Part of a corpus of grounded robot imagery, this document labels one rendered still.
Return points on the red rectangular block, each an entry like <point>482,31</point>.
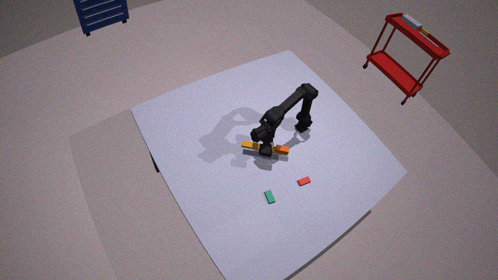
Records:
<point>304,181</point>

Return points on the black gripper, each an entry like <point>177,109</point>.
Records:
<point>266,147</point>

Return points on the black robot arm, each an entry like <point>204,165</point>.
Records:
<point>276,114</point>

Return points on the green rectangular block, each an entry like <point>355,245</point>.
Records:
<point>269,196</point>

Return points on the orange long bar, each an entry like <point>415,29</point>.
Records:
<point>279,149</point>

